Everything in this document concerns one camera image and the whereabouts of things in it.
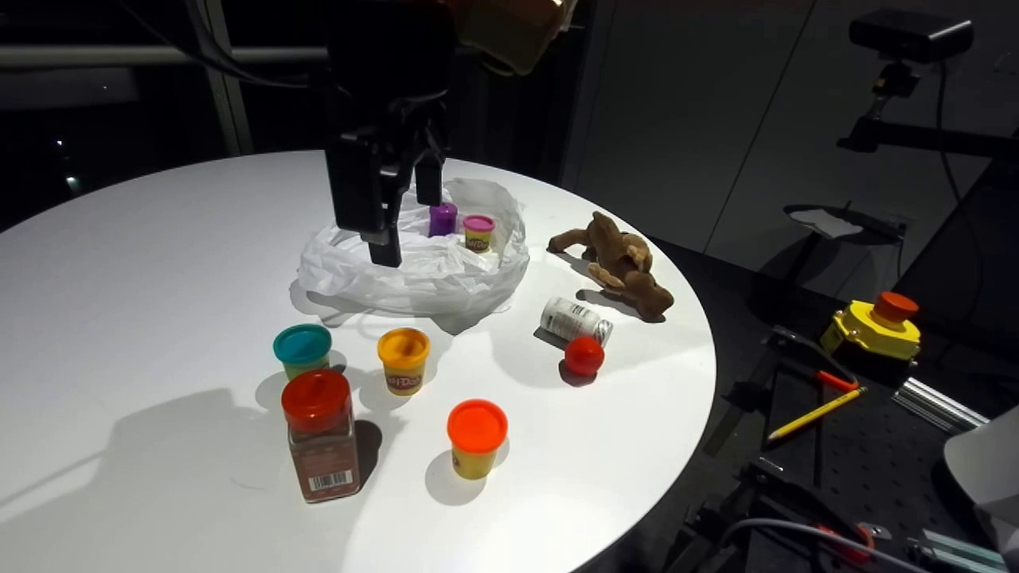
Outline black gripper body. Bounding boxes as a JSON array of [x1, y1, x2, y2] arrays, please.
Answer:
[[322, 22, 462, 173]]

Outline small purple tub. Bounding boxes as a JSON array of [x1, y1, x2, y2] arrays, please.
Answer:
[[427, 201, 462, 239]]

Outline yellow tub pink lid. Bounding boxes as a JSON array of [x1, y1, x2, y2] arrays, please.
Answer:
[[462, 212, 499, 254]]

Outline yellow tub orange-yellow lid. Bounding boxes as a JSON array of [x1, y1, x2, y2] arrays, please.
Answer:
[[371, 326, 437, 399]]

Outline yellow tub teal lid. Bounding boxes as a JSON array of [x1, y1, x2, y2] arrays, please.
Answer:
[[269, 323, 338, 382]]

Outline white pill bottle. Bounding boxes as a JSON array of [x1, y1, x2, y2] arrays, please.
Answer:
[[531, 292, 616, 353]]

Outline spice jar red lid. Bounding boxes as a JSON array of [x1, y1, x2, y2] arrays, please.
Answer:
[[277, 366, 367, 505]]

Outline yellow tub red-orange lid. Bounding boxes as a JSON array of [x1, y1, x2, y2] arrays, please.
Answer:
[[441, 395, 513, 485]]

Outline white crumpled plastic bag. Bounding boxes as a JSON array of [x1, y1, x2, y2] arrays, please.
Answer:
[[291, 175, 535, 337]]

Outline brown plush moose toy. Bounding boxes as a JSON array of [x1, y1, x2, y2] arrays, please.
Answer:
[[543, 206, 677, 323]]

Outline small red tub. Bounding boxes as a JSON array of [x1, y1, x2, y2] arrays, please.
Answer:
[[556, 330, 609, 388]]

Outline grey paper sheet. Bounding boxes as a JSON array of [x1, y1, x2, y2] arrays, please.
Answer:
[[785, 205, 869, 241]]

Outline yellow pencil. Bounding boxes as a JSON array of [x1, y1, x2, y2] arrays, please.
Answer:
[[763, 382, 869, 447]]

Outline yellow emergency stop button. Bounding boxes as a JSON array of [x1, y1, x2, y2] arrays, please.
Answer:
[[818, 291, 926, 366]]

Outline aluminium profile bar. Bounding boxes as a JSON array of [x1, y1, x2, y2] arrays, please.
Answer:
[[892, 374, 994, 435]]

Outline white rounded casing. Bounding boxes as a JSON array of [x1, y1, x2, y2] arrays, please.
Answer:
[[940, 404, 1019, 538]]

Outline wood-coloured wrist camera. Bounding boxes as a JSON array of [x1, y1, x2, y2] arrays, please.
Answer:
[[456, 0, 583, 80]]

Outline grey window frame post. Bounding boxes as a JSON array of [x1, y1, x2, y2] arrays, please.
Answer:
[[189, 0, 259, 159]]

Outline grey window rail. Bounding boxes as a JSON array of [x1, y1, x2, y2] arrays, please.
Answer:
[[0, 40, 333, 72]]

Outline red-handled tool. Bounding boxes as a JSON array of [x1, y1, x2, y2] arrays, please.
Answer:
[[812, 366, 865, 399]]

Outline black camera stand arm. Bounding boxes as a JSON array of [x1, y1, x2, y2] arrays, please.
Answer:
[[833, 58, 1019, 165]]

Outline black camera on stand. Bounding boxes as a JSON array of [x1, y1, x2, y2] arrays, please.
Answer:
[[846, 6, 978, 67]]

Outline grey floor cables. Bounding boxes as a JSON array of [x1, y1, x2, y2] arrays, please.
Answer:
[[677, 455, 1019, 573]]

